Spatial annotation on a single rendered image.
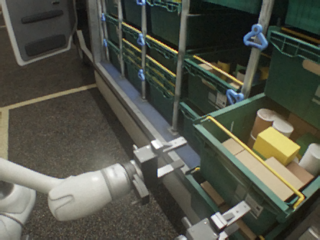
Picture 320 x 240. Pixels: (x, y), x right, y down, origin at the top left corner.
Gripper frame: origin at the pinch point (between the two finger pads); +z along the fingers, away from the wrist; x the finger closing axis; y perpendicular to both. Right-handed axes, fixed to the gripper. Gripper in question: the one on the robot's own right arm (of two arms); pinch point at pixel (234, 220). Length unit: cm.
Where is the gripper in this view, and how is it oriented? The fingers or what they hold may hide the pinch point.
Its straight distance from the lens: 56.8
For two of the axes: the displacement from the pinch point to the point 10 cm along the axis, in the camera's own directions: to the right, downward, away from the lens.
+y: -5.0, -5.4, 6.8
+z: 8.7, -3.1, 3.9
